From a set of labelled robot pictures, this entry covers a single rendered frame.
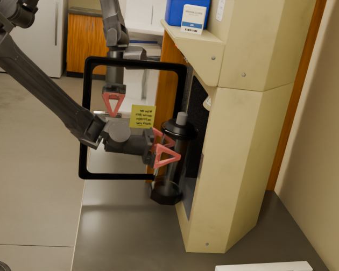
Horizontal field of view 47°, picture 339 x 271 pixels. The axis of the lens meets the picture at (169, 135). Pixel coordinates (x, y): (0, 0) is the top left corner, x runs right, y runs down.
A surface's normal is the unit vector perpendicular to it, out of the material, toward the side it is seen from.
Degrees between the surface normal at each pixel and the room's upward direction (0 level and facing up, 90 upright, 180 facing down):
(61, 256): 0
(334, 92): 90
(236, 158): 90
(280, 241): 0
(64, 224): 0
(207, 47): 90
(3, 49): 76
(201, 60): 90
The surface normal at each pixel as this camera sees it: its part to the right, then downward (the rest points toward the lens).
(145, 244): 0.14, -0.91
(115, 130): 0.25, -0.30
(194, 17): -0.15, 0.36
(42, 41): 0.11, 0.40
